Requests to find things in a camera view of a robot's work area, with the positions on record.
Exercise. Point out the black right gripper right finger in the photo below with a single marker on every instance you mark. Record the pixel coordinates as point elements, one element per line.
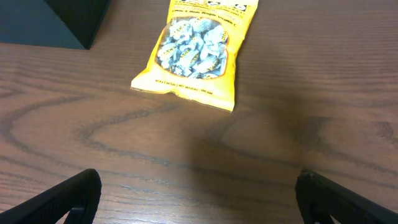
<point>321,200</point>

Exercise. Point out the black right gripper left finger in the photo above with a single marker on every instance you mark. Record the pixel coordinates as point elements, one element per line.
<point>77,198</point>

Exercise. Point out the yellow candy bag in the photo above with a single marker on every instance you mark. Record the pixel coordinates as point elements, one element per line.
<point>195,55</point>

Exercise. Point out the black gift box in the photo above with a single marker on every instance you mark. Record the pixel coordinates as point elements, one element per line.
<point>71,24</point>

